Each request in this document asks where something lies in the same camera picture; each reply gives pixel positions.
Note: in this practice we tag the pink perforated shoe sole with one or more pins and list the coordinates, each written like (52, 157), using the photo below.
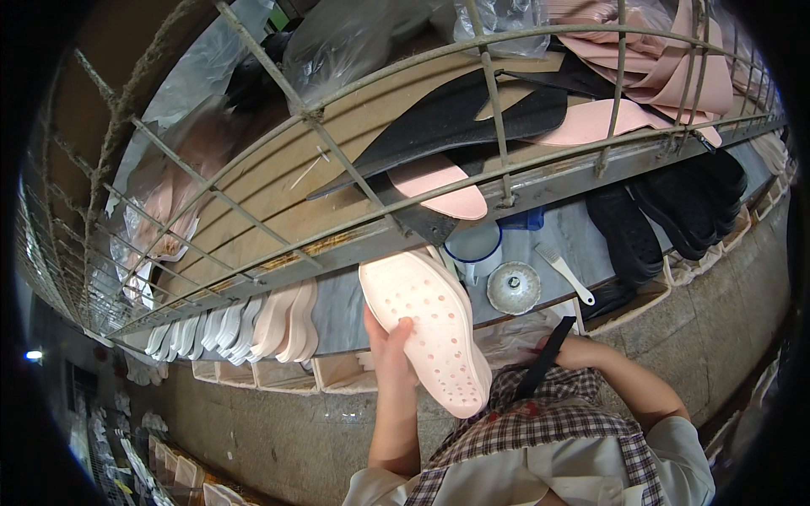
(436, 329)

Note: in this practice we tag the black insole strip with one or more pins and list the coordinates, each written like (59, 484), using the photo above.
(538, 370)

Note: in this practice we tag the row of pale shoe soles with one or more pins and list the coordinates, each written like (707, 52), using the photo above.
(234, 329)

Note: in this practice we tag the white brush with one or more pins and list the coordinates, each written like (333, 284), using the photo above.
(563, 272)

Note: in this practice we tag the plastic bag of pink insoles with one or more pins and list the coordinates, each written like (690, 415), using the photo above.
(171, 183)

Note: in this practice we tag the heap of white soles and boxes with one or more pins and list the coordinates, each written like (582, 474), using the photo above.
(139, 455)

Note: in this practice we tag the blue box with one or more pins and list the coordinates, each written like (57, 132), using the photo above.
(525, 220)

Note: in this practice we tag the white enamel lid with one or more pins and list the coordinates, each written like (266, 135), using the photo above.
(514, 288)

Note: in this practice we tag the person's body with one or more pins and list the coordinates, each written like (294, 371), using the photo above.
(569, 455)

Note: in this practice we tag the person's right fingers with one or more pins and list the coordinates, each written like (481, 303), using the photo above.
(542, 346)

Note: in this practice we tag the crumpled clear plastic sheet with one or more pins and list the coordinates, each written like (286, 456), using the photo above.
(512, 338)

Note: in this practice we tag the thin black insole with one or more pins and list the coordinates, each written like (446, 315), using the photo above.
(569, 79)

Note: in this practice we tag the black insole piece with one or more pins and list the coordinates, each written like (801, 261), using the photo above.
(414, 215)

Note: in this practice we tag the pile of pink insoles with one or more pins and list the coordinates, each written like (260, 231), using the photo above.
(658, 57)

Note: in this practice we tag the white enamel mug blue rim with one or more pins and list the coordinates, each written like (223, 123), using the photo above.
(476, 250)

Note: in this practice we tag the pink insole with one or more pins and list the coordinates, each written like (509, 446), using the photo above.
(595, 120)
(443, 188)

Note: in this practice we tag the person's left hand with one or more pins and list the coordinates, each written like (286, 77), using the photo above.
(379, 360)

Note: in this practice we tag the large black insole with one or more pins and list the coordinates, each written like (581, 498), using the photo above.
(443, 120)

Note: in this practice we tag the small white stick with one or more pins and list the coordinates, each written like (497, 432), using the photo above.
(310, 168)

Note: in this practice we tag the stack of black shoe soles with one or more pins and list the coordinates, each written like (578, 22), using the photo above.
(677, 209)

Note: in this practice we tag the person's right hand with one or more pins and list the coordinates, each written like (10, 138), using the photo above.
(579, 354)

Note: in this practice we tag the clear plastic bag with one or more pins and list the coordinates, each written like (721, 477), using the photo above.
(342, 50)
(500, 25)

